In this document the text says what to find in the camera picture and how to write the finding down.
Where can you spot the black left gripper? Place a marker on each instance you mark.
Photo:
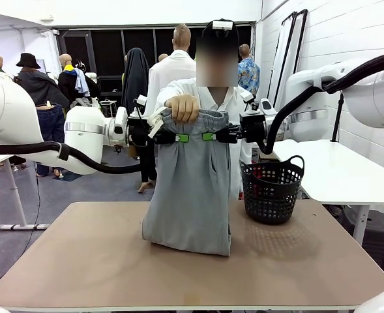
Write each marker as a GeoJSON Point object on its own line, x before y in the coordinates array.
{"type": "Point", "coordinates": [139, 133]}

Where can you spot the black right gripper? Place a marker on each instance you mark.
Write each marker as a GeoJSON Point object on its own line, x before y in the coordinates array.
{"type": "Point", "coordinates": [253, 128]}

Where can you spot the grey training pants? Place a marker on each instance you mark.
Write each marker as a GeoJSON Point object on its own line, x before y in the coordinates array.
{"type": "Point", "coordinates": [188, 195]}

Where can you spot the person's right forearm white sleeve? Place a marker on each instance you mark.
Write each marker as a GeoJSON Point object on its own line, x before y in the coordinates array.
{"type": "Point", "coordinates": [164, 99]}

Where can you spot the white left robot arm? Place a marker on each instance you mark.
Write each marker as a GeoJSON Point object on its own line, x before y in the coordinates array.
{"type": "Point", "coordinates": [84, 130]}

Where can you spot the person's right hand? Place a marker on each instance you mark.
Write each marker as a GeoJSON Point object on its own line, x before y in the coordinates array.
{"type": "Point", "coordinates": [185, 108]}

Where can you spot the person in white coat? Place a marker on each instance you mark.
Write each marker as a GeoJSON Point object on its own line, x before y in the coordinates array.
{"type": "Point", "coordinates": [234, 104]}

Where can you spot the man in floral shirt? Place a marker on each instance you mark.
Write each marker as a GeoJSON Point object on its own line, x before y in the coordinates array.
{"type": "Point", "coordinates": [248, 75]}

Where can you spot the mannequin in white coat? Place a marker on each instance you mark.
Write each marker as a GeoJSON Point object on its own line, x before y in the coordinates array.
{"type": "Point", "coordinates": [169, 71]}

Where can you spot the black perforated laundry basket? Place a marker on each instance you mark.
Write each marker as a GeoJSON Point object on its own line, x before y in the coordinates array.
{"type": "Point", "coordinates": [270, 192]}

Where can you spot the bald mannequin head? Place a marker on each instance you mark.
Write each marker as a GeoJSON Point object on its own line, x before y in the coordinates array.
{"type": "Point", "coordinates": [163, 58]}

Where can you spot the black framed white panel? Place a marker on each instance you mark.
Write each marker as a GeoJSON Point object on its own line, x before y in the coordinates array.
{"type": "Point", "coordinates": [301, 49]}
{"type": "Point", "coordinates": [278, 65]}

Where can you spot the black cap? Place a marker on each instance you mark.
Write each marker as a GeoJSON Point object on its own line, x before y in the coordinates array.
{"type": "Point", "coordinates": [208, 32]}

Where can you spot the black tripod stand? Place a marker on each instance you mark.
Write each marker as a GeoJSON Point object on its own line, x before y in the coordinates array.
{"type": "Point", "coordinates": [336, 124]}

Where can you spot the light blue hanging shirt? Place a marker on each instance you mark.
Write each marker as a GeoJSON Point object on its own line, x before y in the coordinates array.
{"type": "Point", "coordinates": [81, 81]}

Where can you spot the dark glass window front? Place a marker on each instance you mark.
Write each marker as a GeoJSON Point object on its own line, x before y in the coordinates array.
{"type": "Point", "coordinates": [107, 49]}

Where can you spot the white side table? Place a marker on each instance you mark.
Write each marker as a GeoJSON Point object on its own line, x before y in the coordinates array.
{"type": "Point", "coordinates": [341, 172]}

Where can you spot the mannequin in black yellow-collared jacket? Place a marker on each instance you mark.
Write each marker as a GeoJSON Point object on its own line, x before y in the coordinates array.
{"type": "Point", "coordinates": [67, 81]}

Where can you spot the mannequin in blue jeans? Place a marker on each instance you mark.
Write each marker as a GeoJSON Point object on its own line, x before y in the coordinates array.
{"type": "Point", "coordinates": [50, 124]}

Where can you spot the mannequin in dark jacket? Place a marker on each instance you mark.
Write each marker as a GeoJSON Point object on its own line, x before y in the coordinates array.
{"type": "Point", "coordinates": [41, 86]}

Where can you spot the black brimmed hat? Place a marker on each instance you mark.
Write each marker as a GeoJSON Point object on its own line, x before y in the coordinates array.
{"type": "Point", "coordinates": [28, 60]}

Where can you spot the white desk with T-leg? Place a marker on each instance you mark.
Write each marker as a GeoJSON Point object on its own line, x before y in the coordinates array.
{"type": "Point", "coordinates": [15, 195]}

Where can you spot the black plastic stool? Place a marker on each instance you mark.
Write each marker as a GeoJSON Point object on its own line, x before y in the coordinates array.
{"type": "Point", "coordinates": [377, 241]}

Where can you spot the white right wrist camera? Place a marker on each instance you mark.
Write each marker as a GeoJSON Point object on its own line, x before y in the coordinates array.
{"type": "Point", "coordinates": [247, 96]}

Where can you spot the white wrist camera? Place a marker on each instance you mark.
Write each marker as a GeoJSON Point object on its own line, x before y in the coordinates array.
{"type": "Point", "coordinates": [247, 96]}
{"type": "Point", "coordinates": [141, 100]}

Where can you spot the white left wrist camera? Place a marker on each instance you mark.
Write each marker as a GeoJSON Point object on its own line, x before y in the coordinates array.
{"type": "Point", "coordinates": [141, 100]}

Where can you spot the white head-mounted camera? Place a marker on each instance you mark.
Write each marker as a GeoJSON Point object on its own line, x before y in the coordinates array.
{"type": "Point", "coordinates": [222, 25]}

